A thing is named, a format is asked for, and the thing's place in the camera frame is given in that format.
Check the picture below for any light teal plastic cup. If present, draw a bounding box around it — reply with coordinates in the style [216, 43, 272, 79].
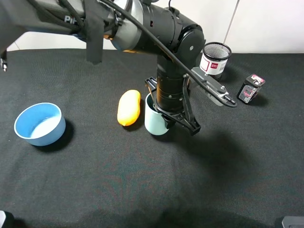
[144, 94, 169, 136]

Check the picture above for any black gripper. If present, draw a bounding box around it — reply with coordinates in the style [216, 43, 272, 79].
[145, 71, 201, 135]

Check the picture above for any small black clip box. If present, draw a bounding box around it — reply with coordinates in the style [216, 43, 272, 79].
[237, 74, 266, 104]

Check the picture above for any yellow toy mango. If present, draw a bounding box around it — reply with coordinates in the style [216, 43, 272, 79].
[117, 90, 141, 126]

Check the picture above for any blue bowl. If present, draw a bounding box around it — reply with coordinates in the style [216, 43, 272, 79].
[14, 103, 66, 146]

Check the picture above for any black tablecloth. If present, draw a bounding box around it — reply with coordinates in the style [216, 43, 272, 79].
[0, 49, 304, 228]

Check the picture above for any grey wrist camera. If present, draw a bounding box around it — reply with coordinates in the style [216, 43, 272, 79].
[192, 67, 237, 108]

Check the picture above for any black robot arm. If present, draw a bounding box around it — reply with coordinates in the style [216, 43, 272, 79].
[0, 0, 205, 134]

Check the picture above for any black cable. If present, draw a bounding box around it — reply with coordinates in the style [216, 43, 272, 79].
[95, 0, 238, 107]

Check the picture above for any black mesh pen holder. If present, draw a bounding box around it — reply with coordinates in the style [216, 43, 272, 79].
[199, 42, 232, 81]

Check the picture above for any grey object bottom right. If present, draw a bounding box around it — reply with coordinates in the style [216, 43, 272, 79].
[282, 216, 304, 228]

